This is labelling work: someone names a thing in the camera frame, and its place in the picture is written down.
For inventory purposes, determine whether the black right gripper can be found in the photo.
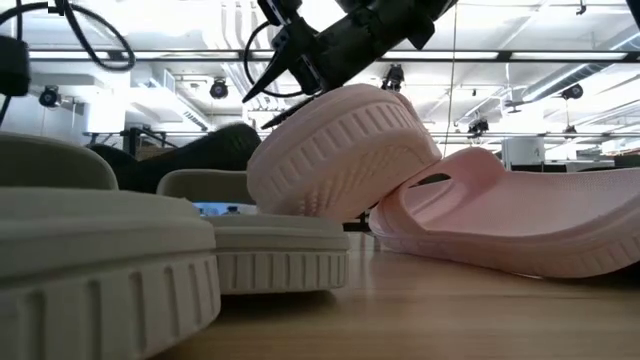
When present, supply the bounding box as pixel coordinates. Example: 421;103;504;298
242;9;436;131

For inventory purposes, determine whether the pink rubber slide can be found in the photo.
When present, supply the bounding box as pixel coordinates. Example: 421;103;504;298
246;83;444;225
368;146;640;280

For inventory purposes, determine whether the grey rubber slide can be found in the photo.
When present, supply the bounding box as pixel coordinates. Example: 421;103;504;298
0;130;223;360
156;168;352;296

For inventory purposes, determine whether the black overhead light bar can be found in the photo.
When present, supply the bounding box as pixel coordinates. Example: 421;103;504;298
27;48;640;64

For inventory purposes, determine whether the white cabinet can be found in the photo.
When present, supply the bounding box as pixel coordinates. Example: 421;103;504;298
501;137;547;167

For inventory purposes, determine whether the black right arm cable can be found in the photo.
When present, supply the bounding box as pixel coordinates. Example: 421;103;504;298
243;19;304;99

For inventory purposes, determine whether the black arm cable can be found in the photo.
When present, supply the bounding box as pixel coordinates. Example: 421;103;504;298
0;0;137;72
243;19;304;99

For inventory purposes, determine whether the black ceiling camera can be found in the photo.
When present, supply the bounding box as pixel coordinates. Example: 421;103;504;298
208;77;230;101
467;117;491;137
382;63;406;93
38;84;63;109
560;82;585;102

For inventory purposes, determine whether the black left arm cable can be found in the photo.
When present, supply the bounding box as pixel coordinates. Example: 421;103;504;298
0;0;137;72

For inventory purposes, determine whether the wooden shelf with black frame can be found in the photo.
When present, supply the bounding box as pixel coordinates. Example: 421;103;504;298
119;127;177;162

